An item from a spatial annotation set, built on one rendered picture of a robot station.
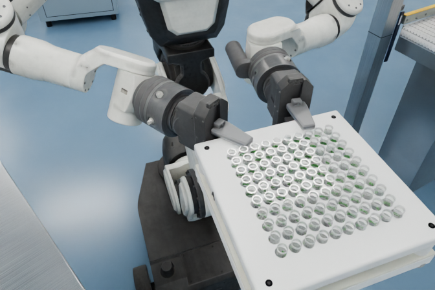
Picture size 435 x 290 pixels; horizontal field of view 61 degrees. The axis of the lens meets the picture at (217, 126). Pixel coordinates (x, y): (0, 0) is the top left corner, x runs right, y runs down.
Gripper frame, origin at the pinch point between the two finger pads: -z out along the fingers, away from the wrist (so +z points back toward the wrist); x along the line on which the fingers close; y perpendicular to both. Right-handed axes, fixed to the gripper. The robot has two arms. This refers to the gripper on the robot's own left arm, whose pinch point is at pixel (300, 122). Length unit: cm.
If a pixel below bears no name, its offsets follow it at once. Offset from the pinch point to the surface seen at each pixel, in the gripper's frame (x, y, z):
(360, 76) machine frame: 42, -57, 69
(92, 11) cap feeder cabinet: 85, 67, 263
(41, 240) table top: 17.6, 45.0, -1.5
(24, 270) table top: 18, 47, -7
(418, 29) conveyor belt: 20, -70, 62
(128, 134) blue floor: 98, 42, 118
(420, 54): 28, -71, 58
